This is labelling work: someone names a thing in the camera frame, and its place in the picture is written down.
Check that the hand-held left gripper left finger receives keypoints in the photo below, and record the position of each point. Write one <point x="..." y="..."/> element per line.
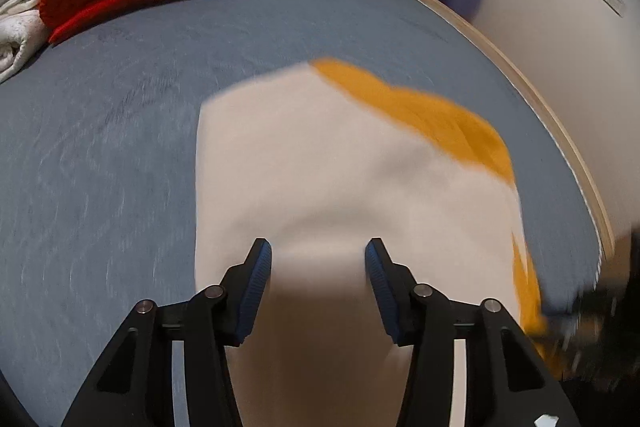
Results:
<point x="255" y="292"/>

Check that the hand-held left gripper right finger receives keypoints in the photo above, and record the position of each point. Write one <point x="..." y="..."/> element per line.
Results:
<point x="382" y="292"/>

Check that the cream and yellow hooded jacket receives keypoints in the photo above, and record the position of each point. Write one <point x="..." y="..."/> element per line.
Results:
<point x="325" y="167"/>

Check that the cream folded fleece blanket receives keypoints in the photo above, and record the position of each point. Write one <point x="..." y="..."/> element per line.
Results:
<point x="17" y="22"/>

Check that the wooden bed frame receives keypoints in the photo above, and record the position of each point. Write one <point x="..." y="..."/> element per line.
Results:
<point x="525" y="82"/>

